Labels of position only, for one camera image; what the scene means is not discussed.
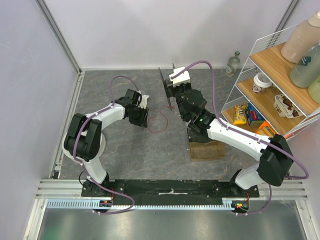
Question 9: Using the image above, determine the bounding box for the orange snack box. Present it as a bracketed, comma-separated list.
[255, 121, 277, 137]

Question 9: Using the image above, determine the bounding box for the white wire shelf rack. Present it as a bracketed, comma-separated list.
[221, 26, 320, 140]

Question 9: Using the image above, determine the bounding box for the yellow candy bag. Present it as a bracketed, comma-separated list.
[233, 104, 247, 125]

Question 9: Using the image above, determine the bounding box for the light green bottle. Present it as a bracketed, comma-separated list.
[308, 76, 320, 104]

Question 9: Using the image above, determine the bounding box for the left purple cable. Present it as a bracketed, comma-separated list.
[72, 75, 141, 215]

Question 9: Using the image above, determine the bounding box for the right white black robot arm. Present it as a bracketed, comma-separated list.
[166, 83, 293, 197]

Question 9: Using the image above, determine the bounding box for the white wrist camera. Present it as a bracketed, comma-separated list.
[169, 66, 191, 87]
[138, 94, 150, 109]

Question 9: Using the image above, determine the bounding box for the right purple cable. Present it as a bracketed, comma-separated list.
[171, 59, 310, 216]

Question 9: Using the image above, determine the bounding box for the white pudding cup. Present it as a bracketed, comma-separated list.
[273, 94, 303, 119]

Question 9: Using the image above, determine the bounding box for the white paper cup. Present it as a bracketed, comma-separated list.
[252, 72, 272, 94]

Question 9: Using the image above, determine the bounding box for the red wire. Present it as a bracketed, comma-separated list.
[146, 104, 176, 134]

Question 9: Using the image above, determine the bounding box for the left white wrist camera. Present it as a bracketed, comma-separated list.
[138, 94, 150, 109]

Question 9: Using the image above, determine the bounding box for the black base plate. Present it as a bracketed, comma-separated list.
[81, 179, 260, 202]

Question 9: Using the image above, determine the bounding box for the white cable spool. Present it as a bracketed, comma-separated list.
[61, 133, 106, 162]

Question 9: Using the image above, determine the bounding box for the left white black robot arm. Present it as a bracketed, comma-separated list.
[62, 89, 150, 197]

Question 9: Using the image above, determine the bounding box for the blue snack box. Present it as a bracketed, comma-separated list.
[245, 103, 265, 127]

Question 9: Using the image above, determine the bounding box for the green liquid bottle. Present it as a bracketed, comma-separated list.
[289, 42, 320, 88]

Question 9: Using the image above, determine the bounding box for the blue grey cable duct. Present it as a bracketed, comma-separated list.
[46, 199, 236, 211]

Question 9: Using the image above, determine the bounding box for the dark grey cable spool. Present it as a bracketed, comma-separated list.
[158, 67, 175, 111]

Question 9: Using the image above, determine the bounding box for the purple cable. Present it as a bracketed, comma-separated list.
[72, 75, 141, 215]
[171, 59, 310, 216]

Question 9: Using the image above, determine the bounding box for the glass bottle green cap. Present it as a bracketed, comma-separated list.
[225, 51, 240, 77]

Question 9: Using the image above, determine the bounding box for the beige plastic bottle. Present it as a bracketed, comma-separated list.
[281, 11, 320, 64]

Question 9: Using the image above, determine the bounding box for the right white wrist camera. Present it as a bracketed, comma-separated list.
[169, 66, 191, 87]

